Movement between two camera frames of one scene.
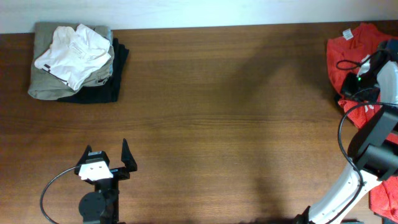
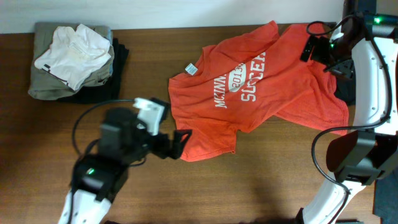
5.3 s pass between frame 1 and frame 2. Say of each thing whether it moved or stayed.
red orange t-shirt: moved
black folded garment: stayed
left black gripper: moved
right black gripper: moved
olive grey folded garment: stayed
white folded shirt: stayed
